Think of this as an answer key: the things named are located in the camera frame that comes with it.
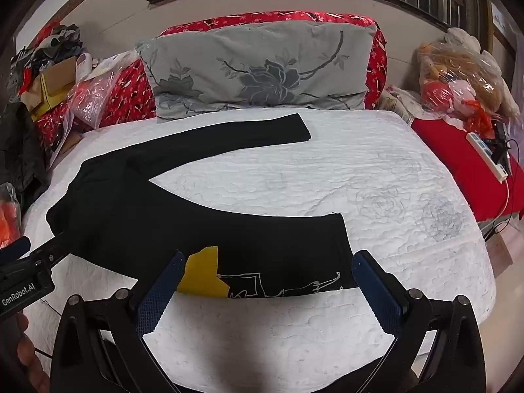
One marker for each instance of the black pants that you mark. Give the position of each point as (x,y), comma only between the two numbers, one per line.
(143,213)

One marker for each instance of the pile of mixed clothes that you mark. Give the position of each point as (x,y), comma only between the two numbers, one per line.
(61,43)

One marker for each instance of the white plastic bottle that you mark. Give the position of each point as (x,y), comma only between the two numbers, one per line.
(84,65)

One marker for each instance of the white printed cloth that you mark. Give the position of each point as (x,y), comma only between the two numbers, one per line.
(397,104)

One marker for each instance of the brown cardboard box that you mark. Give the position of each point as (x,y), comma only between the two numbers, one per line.
(57,75)

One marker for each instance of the white power strip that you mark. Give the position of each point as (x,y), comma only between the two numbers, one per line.
(485,153)

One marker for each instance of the small bag with orange contents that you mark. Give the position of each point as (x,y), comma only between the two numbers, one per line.
(8,221)

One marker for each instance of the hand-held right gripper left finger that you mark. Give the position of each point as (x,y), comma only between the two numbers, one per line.
(157,294)

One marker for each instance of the clear plastic bag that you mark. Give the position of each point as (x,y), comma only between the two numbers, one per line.
(92,98)

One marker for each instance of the person's left hand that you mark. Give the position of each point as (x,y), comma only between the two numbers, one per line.
(30,360)

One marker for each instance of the plain red cloth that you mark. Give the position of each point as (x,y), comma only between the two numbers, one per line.
(458,172)

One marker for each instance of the dark green cloth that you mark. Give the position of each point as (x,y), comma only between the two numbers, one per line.
(20,151)

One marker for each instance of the clear bag of plush toys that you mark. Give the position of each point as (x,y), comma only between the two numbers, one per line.
(462,82)

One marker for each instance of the grey floral pillow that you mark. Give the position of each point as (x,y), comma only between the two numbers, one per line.
(254,69)

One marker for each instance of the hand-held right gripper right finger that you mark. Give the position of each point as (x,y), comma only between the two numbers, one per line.
(378,294)

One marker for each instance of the black charger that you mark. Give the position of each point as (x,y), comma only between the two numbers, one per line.
(500,147)

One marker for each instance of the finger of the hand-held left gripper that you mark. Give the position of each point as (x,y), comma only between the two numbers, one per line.
(16,247)
(49,249)

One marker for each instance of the yellow box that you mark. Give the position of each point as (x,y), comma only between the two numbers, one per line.
(47,102)

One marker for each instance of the white quilted bed cover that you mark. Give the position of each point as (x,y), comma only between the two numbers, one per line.
(286,172)

